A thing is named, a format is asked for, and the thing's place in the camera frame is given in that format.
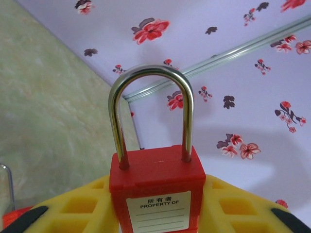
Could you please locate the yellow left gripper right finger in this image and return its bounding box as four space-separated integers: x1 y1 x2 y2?
198 175 311 233

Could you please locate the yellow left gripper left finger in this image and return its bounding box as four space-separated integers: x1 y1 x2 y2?
0 175 120 233

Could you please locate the red safety padlock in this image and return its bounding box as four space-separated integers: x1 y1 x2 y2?
0 164 34 228
108 63 207 233

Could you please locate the aluminium frame post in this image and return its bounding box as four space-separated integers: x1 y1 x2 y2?
122 15 311 102

